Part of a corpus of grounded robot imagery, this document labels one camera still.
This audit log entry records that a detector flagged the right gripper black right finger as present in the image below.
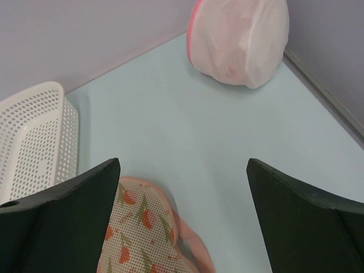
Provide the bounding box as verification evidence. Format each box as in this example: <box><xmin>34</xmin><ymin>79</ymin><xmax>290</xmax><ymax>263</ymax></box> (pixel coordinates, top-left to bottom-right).
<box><xmin>246</xmin><ymin>159</ymin><xmax>363</xmax><ymax>272</ymax></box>

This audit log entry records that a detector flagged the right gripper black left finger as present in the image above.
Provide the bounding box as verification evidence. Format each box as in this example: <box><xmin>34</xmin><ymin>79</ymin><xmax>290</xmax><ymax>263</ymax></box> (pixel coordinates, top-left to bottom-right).
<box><xmin>1</xmin><ymin>158</ymin><xmax>120</xmax><ymax>272</ymax></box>

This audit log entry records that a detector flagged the floral mesh laundry bag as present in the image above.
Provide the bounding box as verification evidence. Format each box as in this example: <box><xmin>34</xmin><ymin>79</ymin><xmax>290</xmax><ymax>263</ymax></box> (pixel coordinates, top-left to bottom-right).
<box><xmin>97</xmin><ymin>177</ymin><xmax>215</xmax><ymax>272</ymax></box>

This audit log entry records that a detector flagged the pink round mesh laundry bag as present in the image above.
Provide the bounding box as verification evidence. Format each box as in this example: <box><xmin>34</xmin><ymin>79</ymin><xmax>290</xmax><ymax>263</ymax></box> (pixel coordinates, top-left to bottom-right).
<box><xmin>187</xmin><ymin>0</ymin><xmax>289</xmax><ymax>89</ymax></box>

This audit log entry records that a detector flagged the white perforated plastic basket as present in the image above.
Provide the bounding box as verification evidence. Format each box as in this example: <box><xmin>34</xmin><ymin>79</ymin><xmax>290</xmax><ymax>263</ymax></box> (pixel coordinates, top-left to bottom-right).
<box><xmin>1</xmin><ymin>81</ymin><xmax>79</xmax><ymax>203</ymax></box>

